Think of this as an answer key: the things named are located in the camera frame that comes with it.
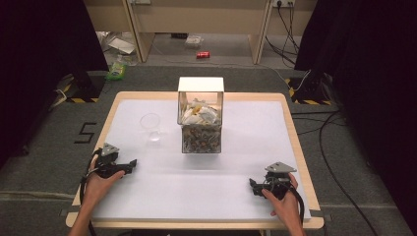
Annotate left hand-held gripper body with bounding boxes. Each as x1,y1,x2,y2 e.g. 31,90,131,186
92,143,128,180

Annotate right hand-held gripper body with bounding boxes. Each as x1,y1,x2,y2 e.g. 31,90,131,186
263,161,298,201

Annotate person's right hand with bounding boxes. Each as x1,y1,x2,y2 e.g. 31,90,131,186
261,172,305,228

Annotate person's left hand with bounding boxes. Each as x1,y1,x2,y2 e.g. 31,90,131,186
83,156,126,207

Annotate light wooden table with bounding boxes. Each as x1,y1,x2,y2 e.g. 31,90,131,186
65,90,326,231

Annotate clear plastic cup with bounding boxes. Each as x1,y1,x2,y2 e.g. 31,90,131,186
139,112,162,143

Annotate white table mat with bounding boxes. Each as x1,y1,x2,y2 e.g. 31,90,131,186
90,98,313,221

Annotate clear bin with white lid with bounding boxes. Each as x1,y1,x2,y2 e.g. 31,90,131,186
176,76,225,154

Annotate black base with striped tape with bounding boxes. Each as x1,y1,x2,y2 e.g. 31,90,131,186
53,70,110,104
283,70,333,106

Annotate pile of crumpled waste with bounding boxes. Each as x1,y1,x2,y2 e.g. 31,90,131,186
181,98,222,153

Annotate green packet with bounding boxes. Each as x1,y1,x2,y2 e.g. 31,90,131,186
104,61,128,83

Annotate crumpled white packaging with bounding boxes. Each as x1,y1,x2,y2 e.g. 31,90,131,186
95,30,140,67

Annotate black curtain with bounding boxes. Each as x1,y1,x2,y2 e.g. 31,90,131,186
294,0,417,228
0,0,110,170

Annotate clear plastic bag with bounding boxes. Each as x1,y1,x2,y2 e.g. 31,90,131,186
183,34,205,50

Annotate beige wooden desk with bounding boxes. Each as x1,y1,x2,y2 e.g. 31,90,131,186
83,0,275,65

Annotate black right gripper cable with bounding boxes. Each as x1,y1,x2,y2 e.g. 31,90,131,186
285,182,306,225

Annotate black floor cables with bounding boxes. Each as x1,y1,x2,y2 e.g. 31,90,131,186
290,109,382,236

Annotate white cable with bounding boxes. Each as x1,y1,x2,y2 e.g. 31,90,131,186
48,88,69,112
294,69,313,92

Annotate black cables from socket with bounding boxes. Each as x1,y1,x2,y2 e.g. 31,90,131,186
264,2,301,66

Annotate white wall socket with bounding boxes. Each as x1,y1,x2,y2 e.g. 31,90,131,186
271,0,296,9

